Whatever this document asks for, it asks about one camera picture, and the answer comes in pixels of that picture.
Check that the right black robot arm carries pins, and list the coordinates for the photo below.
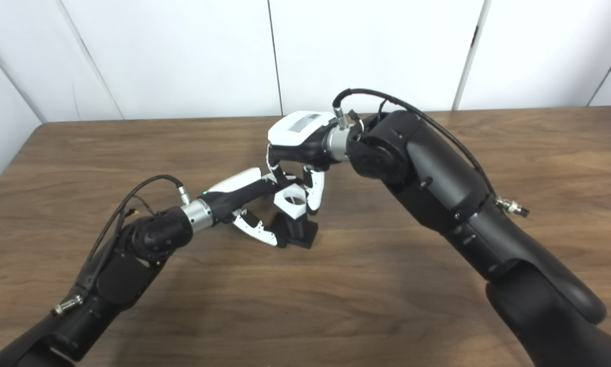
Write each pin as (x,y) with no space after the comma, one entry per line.
(448,204)

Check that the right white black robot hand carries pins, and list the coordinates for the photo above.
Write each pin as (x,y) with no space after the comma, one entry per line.
(300,140)

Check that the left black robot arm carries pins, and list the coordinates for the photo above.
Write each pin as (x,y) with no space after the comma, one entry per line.
(111,275)

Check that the white square piece with hole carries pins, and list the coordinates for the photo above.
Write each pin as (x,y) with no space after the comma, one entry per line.
(285,201)

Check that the black peg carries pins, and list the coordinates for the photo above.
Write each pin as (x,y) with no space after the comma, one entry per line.
(297,232)

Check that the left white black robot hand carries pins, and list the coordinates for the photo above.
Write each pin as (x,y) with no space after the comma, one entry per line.
(239,196)

